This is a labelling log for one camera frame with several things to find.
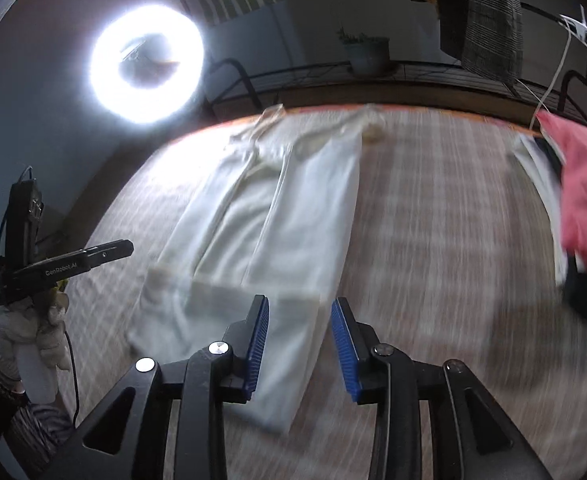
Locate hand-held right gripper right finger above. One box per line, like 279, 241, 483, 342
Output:
331, 297, 559, 480

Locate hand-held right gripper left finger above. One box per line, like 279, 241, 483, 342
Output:
40, 294, 270, 480

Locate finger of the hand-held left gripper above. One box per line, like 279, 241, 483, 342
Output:
84, 240, 134, 269

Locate white pants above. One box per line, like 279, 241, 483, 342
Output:
126, 103, 387, 435

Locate person's left forearm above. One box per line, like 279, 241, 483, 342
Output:
0, 340, 76, 466

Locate pile of clothes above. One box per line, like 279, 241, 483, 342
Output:
512, 132, 587, 328

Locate white clothes clip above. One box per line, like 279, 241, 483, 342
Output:
559, 5, 587, 47

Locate person's left hand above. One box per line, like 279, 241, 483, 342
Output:
0, 287, 70, 403

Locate plaid blanket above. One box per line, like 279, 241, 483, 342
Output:
56, 106, 587, 480

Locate pink garment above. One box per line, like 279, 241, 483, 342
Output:
536, 111, 587, 288

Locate potted plant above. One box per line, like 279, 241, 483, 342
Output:
337, 27, 391, 77

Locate hanging checked garment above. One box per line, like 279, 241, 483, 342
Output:
438, 0, 525, 97

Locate black cable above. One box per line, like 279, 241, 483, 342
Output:
62, 322, 81, 428

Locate ring light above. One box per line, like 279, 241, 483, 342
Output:
90, 4, 205, 124

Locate black metal bed frame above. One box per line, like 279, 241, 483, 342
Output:
209, 58, 587, 137

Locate white cable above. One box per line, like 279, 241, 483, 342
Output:
528, 22, 574, 131

